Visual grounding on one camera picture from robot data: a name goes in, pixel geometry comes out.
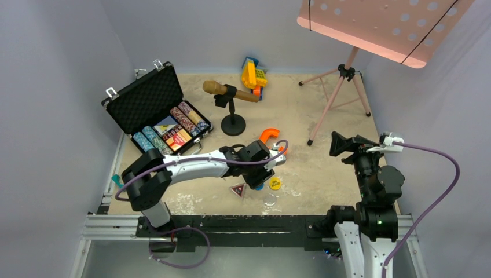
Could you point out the black aluminium base frame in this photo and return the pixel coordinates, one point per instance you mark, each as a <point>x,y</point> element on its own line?
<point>186,232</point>

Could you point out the red texas card deck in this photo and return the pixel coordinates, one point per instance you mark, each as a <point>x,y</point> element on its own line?
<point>177,138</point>

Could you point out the pink music stand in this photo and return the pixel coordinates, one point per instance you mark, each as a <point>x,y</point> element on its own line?
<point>406,32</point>

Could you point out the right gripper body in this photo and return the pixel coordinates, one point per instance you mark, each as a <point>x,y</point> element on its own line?
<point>359,155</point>

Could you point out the triangular dealer button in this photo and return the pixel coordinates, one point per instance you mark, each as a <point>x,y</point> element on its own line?
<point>239,189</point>

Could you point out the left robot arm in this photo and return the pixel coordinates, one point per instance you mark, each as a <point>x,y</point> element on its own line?
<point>147,179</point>

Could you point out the purple yellow chip row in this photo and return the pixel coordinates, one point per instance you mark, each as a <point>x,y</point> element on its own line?
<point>193,116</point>

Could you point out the black microphone stand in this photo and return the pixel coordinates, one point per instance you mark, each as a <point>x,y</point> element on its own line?
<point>232,124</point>

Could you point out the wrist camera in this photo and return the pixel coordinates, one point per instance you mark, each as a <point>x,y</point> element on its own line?
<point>275,159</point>
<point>389,142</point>

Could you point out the toy brick truck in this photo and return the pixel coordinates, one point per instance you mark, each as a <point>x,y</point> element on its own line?
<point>254,76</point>

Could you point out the yellow big blind button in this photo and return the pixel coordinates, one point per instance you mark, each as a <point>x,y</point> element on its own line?
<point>275,183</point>

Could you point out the red poker chip row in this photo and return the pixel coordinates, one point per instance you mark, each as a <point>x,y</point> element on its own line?
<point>185,122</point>

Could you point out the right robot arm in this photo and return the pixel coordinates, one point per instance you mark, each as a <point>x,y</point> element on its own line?
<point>367,232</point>

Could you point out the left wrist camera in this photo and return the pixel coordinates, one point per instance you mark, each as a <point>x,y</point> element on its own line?
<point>275,159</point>

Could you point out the clear round button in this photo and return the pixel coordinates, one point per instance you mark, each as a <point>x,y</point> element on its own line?
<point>270,200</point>

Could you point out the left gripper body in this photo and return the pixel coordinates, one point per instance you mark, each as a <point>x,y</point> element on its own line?
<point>254,175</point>

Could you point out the orange C-shaped track piece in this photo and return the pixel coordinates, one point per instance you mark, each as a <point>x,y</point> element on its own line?
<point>269,133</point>

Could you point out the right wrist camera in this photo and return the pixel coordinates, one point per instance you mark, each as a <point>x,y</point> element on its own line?
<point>389,142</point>

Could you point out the gold microphone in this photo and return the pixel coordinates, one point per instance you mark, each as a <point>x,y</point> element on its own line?
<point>215,88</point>

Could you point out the blue card deck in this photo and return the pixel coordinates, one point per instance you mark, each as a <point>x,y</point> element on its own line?
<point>165,125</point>

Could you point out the teal plastic clip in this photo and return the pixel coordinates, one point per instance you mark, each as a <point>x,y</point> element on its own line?
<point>117,180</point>

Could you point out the black poker chip case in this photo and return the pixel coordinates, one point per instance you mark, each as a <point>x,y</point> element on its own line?
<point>147,101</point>

